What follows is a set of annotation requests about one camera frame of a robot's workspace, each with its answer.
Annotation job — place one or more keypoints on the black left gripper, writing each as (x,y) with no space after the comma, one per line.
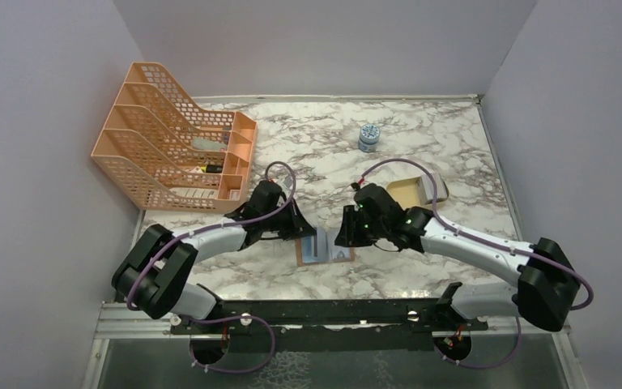
(299,226)

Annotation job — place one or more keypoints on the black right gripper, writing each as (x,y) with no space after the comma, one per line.
(348,235)

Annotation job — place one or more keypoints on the silver magnetic stripe card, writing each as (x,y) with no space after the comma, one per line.
(308,250)

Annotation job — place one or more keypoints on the tan leather card holder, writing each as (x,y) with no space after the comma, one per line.
(341,254)

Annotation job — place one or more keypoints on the silver vip credit card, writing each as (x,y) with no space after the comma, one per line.
(325,244)

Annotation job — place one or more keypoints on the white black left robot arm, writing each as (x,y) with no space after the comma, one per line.
(153,276)

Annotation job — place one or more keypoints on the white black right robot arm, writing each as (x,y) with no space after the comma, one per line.
(537,282)

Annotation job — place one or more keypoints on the small blue white jar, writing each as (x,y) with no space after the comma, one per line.
(369,136)

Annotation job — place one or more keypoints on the yellow black marker pen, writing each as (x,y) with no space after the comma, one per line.
(207,169)

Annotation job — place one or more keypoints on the white boxes in organizer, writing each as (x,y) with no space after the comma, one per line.
(195,193)

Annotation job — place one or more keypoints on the orange plastic file organizer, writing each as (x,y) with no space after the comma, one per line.
(156,133)

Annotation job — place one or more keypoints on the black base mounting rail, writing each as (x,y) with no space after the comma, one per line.
(258,326)

